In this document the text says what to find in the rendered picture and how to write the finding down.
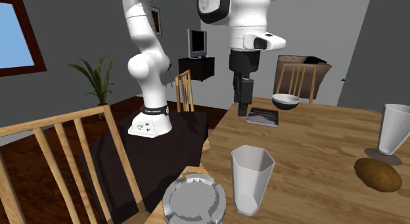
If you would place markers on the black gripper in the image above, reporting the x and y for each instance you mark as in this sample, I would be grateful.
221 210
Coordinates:
244 61

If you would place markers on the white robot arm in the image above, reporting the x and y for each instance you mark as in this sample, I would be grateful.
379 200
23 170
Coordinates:
145 40

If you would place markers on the grey book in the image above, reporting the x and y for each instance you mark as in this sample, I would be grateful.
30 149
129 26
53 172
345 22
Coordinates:
263 117

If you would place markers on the white and black bowl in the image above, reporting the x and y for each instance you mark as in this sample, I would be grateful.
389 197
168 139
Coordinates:
285 103

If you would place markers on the dark television cabinet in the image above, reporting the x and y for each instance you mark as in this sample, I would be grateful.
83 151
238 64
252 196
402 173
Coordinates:
197 69

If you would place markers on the wooden slat-back chair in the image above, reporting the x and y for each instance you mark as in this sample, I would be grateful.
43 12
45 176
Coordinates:
67 116
296 67
184 89

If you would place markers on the grey television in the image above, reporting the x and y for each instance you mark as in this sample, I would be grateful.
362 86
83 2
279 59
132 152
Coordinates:
197 42

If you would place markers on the wooden table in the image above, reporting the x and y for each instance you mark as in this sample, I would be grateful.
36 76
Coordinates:
320 137

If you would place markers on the white hexagonal cup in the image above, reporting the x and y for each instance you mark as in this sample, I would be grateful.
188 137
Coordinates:
251 181

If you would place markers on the dark robot stand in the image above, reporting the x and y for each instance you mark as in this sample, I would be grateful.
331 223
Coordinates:
160 153

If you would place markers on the dark grey door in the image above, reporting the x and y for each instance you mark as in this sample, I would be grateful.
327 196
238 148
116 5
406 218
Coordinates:
374 50

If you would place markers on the green potted plant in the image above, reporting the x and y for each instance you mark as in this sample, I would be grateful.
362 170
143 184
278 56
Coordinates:
97 80

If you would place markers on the white tall cup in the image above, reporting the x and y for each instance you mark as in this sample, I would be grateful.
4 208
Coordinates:
394 130

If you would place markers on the brown potato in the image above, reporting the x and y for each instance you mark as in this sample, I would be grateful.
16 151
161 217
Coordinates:
378 175

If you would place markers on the framed wall picture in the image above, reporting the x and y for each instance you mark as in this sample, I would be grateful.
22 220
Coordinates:
156 21

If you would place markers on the window with dark red frame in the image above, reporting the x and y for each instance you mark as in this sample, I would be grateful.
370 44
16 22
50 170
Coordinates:
14 34

